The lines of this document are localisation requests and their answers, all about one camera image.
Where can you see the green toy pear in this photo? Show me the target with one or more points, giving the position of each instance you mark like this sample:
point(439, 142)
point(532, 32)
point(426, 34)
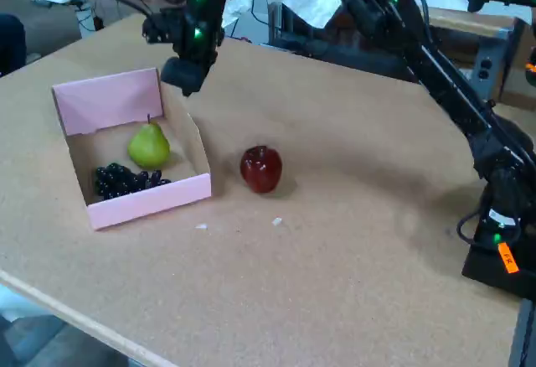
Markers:
point(148, 149)

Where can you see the pink cardboard box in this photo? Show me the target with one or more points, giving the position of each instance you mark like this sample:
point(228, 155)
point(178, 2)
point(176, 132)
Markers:
point(146, 208)

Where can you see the red toy apple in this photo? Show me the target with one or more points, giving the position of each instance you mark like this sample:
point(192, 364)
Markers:
point(259, 172)

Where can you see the black toy grapes bunch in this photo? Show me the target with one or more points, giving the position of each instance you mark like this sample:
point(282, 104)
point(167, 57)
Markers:
point(113, 180)

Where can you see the black chair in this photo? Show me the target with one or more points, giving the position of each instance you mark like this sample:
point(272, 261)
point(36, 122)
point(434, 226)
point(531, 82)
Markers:
point(10, 44)

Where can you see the wooden workbench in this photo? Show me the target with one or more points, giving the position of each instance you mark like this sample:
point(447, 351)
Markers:
point(469, 21)

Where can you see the grey power outlet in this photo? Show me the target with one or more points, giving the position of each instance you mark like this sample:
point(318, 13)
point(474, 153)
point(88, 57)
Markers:
point(484, 69)

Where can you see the orange label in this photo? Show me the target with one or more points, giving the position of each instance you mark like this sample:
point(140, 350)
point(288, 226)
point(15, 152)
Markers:
point(508, 259)

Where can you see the small black camera box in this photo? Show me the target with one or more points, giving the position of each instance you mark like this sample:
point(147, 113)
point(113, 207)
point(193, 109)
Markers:
point(159, 27)

